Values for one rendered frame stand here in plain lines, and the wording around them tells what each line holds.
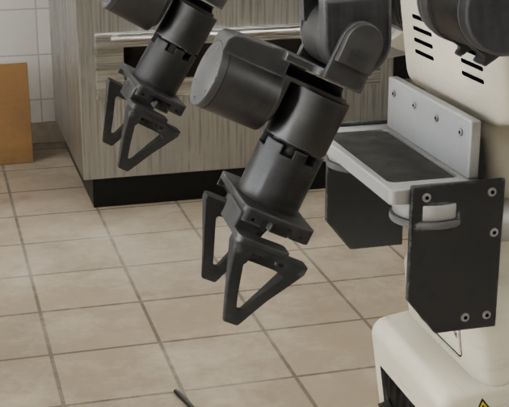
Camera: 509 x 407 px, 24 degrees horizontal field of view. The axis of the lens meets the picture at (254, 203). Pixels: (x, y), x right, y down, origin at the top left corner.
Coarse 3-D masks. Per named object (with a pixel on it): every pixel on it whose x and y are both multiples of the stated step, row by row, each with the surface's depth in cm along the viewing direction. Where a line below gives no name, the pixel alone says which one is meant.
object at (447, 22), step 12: (432, 0) 101; (444, 0) 99; (456, 0) 97; (432, 12) 102; (444, 12) 99; (456, 12) 97; (444, 24) 100; (456, 24) 98; (456, 36) 100; (456, 48) 104; (468, 48) 104; (480, 60) 100; (492, 60) 99
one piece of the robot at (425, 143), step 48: (432, 96) 126; (336, 144) 131; (384, 144) 131; (432, 144) 126; (336, 192) 141; (384, 192) 116; (432, 192) 115; (480, 192) 117; (384, 240) 144; (432, 240) 117; (480, 240) 118; (432, 288) 118; (480, 288) 120
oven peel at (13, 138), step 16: (0, 64) 485; (16, 64) 486; (0, 80) 486; (16, 80) 488; (0, 96) 487; (16, 96) 489; (0, 112) 488; (16, 112) 490; (0, 128) 489; (16, 128) 491; (0, 144) 490; (16, 144) 492; (0, 160) 492; (16, 160) 493; (32, 160) 495
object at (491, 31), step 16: (464, 0) 96; (480, 0) 95; (496, 0) 96; (464, 16) 96; (480, 16) 96; (496, 16) 96; (464, 32) 97; (480, 32) 96; (496, 32) 97; (480, 48) 97; (496, 48) 97
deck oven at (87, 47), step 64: (64, 0) 442; (256, 0) 427; (64, 64) 461; (128, 64) 418; (192, 64) 425; (384, 64) 448; (64, 128) 481; (192, 128) 435; (128, 192) 440; (192, 192) 447
